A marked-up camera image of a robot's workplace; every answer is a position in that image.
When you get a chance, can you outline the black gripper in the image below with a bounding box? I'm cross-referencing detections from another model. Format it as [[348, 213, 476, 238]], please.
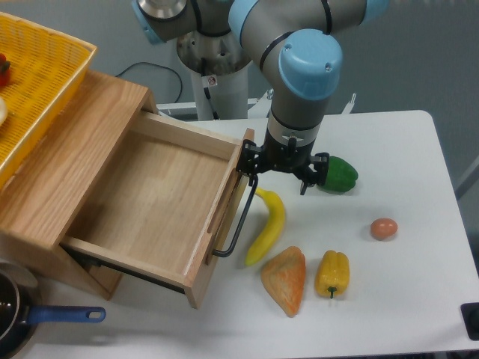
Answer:
[[236, 134, 329, 195]]

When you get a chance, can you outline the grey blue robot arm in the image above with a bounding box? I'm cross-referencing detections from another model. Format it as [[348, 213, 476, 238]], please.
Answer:
[[132, 1, 388, 188]]

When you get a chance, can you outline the wooden drawer cabinet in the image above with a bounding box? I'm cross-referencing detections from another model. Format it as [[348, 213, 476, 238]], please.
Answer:
[[1, 71, 156, 299]]

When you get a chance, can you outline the yellow banana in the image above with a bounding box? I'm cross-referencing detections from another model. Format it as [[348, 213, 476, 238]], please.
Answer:
[[244, 188, 286, 266]]

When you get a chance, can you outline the green bell pepper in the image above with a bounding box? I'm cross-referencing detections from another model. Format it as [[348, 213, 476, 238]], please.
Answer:
[[317, 156, 359, 194]]

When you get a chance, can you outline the orange bread slice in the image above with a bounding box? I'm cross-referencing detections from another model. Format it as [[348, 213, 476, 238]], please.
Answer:
[[260, 246, 306, 318]]

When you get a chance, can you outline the brown egg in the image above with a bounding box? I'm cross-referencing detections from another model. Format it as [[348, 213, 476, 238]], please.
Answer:
[[370, 218, 398, 240]]

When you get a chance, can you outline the yellow bell pepper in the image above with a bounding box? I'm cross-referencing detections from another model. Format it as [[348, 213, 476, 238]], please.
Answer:
[[314, 250, 350, 298]]

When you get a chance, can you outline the black corner device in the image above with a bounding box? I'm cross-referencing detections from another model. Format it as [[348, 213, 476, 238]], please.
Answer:
[[460, 302, 479, 341]]

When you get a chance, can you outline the yellow plastic basket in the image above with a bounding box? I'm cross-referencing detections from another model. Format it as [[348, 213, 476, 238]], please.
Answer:
[[1, 13, 97, 184]]

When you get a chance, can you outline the white round object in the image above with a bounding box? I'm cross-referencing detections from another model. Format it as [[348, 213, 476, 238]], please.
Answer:
[[0, 98, 8, 125]]

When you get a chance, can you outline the red tomato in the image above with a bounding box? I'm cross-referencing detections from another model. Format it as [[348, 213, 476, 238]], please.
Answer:
[[0, 53, 10, 88]]

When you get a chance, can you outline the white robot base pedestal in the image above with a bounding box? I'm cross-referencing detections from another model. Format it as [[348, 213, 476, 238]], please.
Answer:
[[177, 31, 251, 120]]

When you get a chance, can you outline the black cable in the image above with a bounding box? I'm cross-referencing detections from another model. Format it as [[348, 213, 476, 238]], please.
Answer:
[[115, 61, 183, 105]]

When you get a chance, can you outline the blue handled saucepan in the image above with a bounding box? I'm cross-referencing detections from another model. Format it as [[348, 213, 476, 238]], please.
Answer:
[[1, 263, 106, 358]]

